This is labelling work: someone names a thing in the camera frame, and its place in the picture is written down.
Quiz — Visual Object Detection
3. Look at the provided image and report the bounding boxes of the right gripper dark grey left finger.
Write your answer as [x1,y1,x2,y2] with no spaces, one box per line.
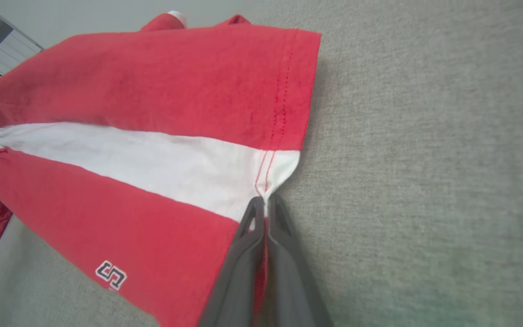
[197,195,267,327]

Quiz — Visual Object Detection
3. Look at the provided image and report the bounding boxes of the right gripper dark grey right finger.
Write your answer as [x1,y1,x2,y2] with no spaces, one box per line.
[261,193,335,327]

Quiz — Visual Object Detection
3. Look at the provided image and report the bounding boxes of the red shorts with white stripe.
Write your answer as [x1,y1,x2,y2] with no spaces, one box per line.
[0,10,322,327]

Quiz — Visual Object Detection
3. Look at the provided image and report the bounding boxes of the grey fabric sofa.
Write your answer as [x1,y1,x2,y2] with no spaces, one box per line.
[0,0,523,327]

